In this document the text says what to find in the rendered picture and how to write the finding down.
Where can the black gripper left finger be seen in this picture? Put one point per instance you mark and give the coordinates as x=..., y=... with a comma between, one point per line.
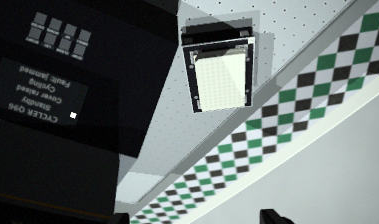
x=119, y=218

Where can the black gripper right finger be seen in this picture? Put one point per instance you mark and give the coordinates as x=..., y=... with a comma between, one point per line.
x=270, y=216

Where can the pale grey plate with grid of round wells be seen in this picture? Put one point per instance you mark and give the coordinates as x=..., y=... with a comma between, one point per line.
x=221, y=78

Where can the light grey perforated plate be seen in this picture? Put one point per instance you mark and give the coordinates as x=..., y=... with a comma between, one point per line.
x=282, y=28

